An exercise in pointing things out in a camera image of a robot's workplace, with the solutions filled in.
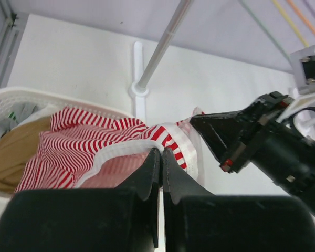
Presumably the red white striped tank top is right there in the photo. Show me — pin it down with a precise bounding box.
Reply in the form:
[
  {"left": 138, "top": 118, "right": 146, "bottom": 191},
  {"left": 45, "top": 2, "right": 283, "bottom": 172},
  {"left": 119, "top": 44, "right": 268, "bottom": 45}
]
[{"left": 16, "top": 107, "right": 204, "bottom": 192}]

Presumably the white plastic laundry basket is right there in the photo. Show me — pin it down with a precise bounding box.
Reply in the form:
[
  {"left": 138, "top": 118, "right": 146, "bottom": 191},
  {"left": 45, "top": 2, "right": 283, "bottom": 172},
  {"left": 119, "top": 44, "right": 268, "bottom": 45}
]
[{"left": 0, "top": 88, "right": 137, "bottom": 205}]

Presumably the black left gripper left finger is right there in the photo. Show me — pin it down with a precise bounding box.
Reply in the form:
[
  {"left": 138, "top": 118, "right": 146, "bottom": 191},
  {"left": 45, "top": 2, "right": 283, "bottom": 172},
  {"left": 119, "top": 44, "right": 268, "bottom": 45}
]
[{"left": 0, "top": 148, "right": 160, "bottom": 251}]

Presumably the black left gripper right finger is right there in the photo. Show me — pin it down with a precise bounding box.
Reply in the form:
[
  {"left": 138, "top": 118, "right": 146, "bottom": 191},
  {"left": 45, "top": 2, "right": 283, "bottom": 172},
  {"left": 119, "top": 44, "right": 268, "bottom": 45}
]
[{"left": 162, "top": 148, "right": 315, "bottom": 251}]

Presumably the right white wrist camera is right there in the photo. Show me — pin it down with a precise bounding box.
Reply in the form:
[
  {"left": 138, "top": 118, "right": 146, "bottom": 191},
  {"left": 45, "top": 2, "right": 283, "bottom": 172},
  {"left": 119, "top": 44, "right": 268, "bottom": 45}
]
[{"left": 277, "top": 45, "right": 315, "bottom": 122}]

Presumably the silver clothes rack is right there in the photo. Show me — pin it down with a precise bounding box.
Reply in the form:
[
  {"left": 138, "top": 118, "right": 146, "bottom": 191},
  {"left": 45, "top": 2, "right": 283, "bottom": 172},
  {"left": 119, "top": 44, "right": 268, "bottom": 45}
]
[{"left": 129, "top": 0, "right": 193, "bottom": 122}]

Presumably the tan brown garment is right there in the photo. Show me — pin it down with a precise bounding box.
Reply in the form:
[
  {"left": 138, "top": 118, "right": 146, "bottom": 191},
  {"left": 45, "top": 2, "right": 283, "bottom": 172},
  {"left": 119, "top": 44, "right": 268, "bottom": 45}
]
[{"left": 0, "top": 116, "right": 51, "bottom": 194}]

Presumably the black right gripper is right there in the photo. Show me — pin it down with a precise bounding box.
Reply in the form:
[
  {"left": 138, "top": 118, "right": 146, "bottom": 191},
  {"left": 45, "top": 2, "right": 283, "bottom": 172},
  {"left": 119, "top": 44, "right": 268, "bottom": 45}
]
[{"left": 190, "top": 91, "right": 315, "bottom": 202}]

